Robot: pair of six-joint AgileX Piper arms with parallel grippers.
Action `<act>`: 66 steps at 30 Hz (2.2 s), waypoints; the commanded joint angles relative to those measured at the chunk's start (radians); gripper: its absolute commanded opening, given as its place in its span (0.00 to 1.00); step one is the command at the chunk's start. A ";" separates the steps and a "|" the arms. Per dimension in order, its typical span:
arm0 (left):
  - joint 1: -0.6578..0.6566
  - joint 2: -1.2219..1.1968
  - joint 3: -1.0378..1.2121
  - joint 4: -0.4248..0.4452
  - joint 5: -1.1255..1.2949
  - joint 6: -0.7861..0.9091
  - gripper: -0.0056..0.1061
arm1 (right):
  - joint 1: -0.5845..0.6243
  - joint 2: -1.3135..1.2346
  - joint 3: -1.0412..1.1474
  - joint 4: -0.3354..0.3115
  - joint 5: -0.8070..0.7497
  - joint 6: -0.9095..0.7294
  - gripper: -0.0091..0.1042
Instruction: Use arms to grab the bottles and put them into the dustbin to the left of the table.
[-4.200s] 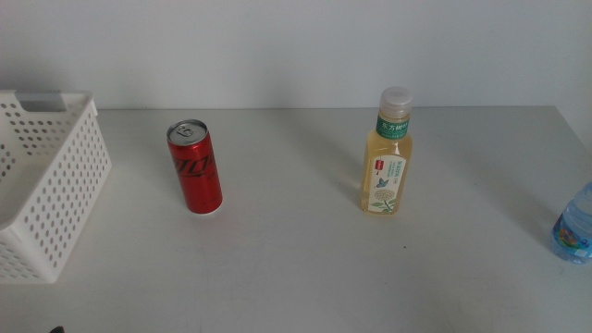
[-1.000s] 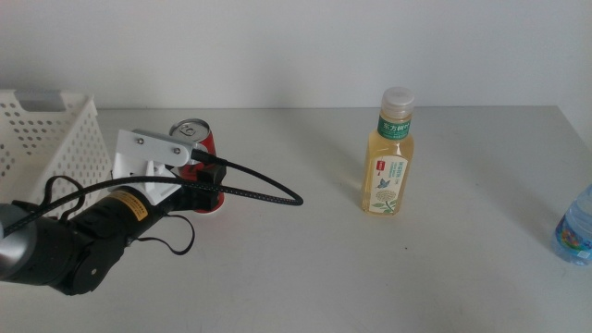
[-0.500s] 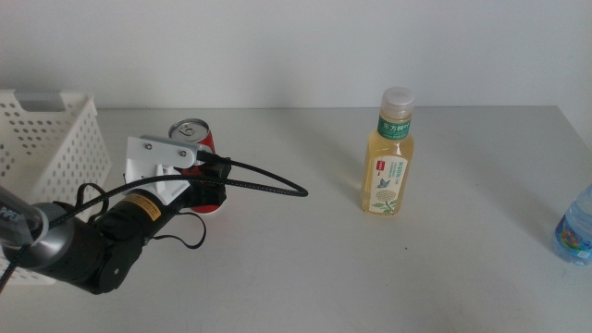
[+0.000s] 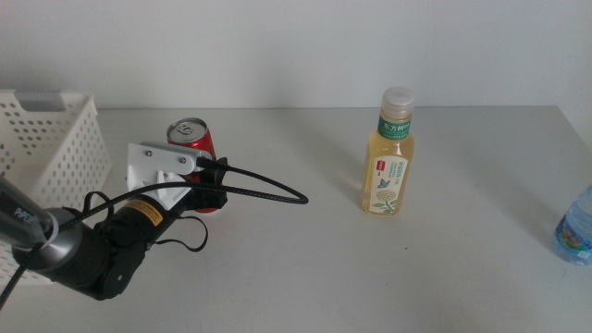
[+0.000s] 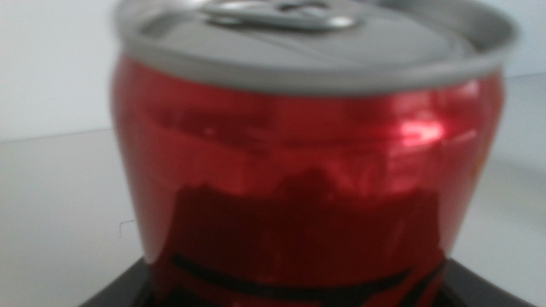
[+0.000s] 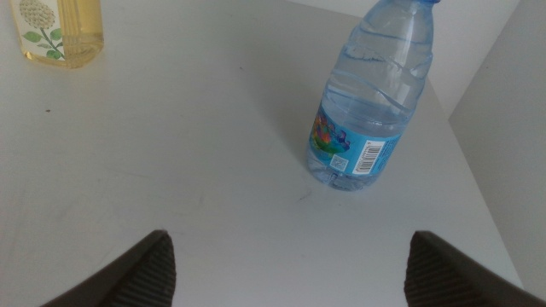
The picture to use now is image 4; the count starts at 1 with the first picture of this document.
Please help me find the red soda can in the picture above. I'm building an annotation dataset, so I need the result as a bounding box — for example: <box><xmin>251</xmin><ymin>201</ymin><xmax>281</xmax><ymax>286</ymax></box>
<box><xmin>166</xmin><ymin>117</ymin><xmax>223</xmax><ymax>215</ymax></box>

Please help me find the yellow tea bottle green label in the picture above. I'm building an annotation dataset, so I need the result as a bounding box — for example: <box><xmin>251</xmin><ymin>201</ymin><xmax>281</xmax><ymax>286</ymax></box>
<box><xmin>360</xmin><ymin>86</ymin><xmax>415</xmax><ymax>216</ymax></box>

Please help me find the small water bottle blue cap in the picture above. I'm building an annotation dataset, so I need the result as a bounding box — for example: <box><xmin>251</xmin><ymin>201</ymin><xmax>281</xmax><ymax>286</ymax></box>
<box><xmin>551</xmin><ymin>184</ymin><xmax>592</xmax><ymax>266</ymax></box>

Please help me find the white perforated plastic basket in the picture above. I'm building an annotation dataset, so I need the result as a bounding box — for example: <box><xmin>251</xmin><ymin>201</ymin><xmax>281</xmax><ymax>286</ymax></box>
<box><xmin>0</xmin><ymin>89</ymin><xmax>113</xmax><ymax>284</ymax></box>

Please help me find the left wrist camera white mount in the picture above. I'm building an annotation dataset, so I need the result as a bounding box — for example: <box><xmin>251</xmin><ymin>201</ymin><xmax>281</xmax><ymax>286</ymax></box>
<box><xmin>125</xmin><ymin>141</ymin><xmax>216</xmax><ymax>210</ymax></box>

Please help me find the thin black cable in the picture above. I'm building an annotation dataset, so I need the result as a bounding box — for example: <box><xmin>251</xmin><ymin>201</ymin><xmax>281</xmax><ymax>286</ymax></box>
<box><xmin>82</xmin><ymin>190</ymin><xmax>209</xmax><ymax>253</ymax></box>

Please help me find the thick braided black cable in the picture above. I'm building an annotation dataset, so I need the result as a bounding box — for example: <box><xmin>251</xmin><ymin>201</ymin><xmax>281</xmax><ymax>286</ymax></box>
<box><xmin>0</xmin><ymin>156</ymin><xmax>310</xmax><ymax>310</ymax></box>

